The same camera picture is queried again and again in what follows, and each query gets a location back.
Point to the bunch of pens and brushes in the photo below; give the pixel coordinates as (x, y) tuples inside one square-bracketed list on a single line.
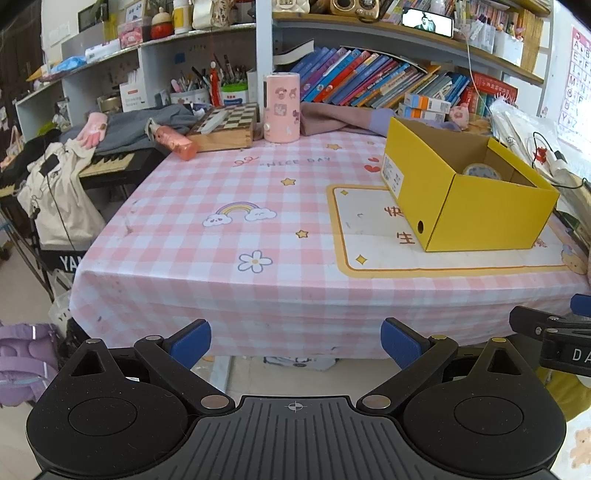
[(198, 78)]

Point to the yellow cardboard box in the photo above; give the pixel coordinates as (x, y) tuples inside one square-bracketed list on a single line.
[(485, 217)]

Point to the pink printed cylinder humidifier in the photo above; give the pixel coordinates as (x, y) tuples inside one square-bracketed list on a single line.
[(281, 110)]

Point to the gold tin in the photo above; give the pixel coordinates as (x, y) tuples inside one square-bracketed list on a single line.
[(110, 104)]

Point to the black framed board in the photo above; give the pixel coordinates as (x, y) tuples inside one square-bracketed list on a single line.
[(92, 18)]

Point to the yellow cloth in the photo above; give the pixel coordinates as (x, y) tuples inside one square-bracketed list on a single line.
[(570, 397)]

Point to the black electric keyboard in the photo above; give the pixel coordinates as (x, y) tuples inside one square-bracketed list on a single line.
[(115, 164)]

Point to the assorted stationery row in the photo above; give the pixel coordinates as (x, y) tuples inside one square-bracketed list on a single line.
[(480, 23)]

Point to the black phone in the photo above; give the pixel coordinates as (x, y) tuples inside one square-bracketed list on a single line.
[(427, 22)]

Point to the white plastic bag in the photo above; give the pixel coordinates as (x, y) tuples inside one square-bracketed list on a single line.
[(60, 295)]

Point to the alphabet wall poster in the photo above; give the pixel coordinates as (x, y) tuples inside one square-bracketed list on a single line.
[(577, 83)]

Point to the black thick book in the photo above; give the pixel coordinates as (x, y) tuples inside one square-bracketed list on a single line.
[(291, 54)]

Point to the white storage box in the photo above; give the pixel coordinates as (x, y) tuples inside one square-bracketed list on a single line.
[(508, 48)]

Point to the purple cloth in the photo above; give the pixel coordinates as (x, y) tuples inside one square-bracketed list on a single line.
[(332, 120)]

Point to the white quilted handbag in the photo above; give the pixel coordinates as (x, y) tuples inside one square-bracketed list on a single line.
[(293, 5)]

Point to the red printed box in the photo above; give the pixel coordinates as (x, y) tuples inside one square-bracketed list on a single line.
[(489, 90)]

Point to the grey garment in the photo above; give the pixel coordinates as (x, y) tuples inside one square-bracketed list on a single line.
[(129, 124)]

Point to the orange white carton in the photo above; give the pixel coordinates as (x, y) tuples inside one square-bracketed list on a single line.
[(427, 102), (418, 113)]

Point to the purple backpack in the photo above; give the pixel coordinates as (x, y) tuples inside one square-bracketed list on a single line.
[(23, 364)]

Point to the gold retro radio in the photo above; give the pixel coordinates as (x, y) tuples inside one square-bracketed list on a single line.
[(355, 7)]

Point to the black metal keyboard stand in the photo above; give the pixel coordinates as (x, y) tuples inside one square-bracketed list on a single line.
[(27, 256)]

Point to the wooden chessboard box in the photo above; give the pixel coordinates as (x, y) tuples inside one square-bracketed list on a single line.
[(231, 129)]

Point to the white tote bag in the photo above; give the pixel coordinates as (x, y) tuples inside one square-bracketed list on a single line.
[(60, 207)]

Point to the pink pig plush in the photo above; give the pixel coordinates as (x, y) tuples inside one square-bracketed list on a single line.
[(461, 115)]

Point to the green lid white jar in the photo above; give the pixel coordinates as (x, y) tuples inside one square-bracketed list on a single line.
[(234, 96)]

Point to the row of colourful books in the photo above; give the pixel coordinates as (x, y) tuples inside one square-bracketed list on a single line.
[(369, 78)]

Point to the white red label box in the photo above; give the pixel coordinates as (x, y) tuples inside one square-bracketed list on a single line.
[(134, 94)]

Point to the grey patterned tape roll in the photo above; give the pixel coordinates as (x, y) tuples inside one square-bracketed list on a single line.
[(482, 171)]

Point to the pink glove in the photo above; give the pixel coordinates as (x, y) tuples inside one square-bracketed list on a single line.
[(94, 129)]

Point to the pink spray bottle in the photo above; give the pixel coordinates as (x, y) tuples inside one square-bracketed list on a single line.
[(178, 144)]

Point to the red wooden doll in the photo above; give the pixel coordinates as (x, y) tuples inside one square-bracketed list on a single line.
[(161, 27)]

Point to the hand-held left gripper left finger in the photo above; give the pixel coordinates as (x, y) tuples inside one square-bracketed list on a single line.
[(191, 341)]

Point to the white printed bag heap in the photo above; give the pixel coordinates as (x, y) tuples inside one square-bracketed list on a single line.
[(512, 124)]

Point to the red slim figure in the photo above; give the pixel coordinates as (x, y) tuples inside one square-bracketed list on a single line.
[(215, 85)]

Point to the blue plastic bag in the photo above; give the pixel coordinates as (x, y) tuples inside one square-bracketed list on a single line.
[(69, 63)]

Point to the white yellow label bottle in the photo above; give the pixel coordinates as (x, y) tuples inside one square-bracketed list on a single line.
[(181, 18)]

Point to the pink tin box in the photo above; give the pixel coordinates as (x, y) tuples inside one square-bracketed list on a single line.
[(134, 34)]

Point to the white paper bag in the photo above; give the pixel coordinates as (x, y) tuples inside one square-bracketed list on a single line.
[(207, 11)]

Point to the white pen holder cup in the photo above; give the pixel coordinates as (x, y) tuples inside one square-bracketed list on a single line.
[(191, 97)]

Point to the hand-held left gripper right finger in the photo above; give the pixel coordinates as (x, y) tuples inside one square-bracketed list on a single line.
[(399, 344)]

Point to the grey wooden bookshelf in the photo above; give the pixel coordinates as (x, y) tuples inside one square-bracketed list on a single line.
[(264, 37)]

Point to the black cloth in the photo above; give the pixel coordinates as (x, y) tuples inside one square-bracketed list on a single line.
[(32, 150)]

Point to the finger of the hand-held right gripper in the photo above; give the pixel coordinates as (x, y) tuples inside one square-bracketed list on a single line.
[(581, 304), (535, 321)]

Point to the white plastic stick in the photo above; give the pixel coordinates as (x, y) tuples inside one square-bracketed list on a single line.
[(214, 121)]

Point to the white shelf unit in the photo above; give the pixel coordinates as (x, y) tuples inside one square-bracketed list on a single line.
[(152, 55)]

